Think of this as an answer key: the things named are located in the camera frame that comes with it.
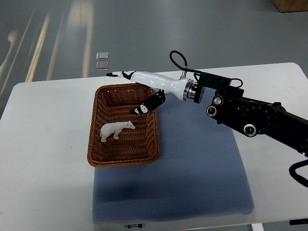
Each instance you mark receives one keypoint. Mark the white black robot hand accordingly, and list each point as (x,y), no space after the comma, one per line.
(162,84)

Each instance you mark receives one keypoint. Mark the white bear figurine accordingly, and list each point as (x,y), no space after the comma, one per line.
(115,129)

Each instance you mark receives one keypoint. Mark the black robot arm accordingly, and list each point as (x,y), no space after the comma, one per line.
(248,116)

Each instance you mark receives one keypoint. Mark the brown wicker basket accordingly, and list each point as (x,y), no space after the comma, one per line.
(139,146)

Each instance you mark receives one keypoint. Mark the lower clear floor tile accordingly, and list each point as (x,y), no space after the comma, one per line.
(102,65)

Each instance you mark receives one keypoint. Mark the clear floor tile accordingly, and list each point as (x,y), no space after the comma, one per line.
(102,65)
(103,55)

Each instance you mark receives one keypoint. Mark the blue quilted mat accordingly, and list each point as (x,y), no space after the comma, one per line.
(199,173)

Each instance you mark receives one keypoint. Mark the upper clear floor tile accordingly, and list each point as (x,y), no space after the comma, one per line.
(103,55)

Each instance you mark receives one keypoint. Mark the wooden box corner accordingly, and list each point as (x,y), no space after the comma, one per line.
(290,6)

